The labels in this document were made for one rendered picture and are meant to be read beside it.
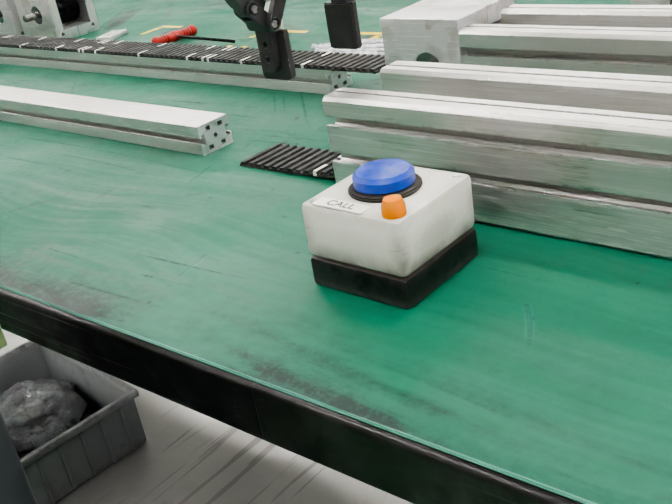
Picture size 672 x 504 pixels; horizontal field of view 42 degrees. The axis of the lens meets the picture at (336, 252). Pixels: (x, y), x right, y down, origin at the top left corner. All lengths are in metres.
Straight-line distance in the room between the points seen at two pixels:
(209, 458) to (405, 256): 0.90
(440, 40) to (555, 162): 0.29
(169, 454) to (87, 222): 0.70
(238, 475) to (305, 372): 0.85
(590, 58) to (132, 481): 0.93
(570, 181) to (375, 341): 0.17
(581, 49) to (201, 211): 0.34
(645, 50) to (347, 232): 0.32
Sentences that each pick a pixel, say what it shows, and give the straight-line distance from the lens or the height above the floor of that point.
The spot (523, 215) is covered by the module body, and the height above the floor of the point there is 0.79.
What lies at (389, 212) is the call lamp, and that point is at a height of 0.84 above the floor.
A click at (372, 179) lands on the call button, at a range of 0.55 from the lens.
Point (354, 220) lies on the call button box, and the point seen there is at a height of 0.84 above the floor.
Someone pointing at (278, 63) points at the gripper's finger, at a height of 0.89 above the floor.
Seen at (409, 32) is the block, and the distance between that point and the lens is 0.87.
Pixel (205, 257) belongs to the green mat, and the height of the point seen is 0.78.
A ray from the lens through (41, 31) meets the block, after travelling 1.67.
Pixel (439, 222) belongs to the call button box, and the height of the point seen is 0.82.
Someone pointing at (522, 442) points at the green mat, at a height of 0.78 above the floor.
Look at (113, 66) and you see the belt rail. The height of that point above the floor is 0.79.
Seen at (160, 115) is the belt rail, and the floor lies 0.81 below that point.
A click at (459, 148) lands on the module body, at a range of 0.62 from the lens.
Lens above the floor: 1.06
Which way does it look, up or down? 26 degrees down
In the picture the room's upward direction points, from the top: 10 degrees counter-clockwise
